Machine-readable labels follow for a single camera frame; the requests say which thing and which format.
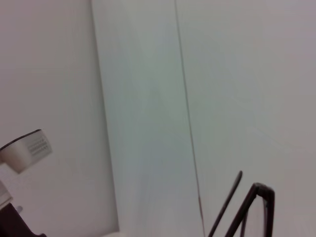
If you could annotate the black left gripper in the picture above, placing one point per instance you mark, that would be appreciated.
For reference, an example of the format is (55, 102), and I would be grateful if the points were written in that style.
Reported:
(12, 224)

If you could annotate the black thin-framed glasses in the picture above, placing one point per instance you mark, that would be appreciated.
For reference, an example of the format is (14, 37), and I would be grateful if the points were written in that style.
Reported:
(270, 212)

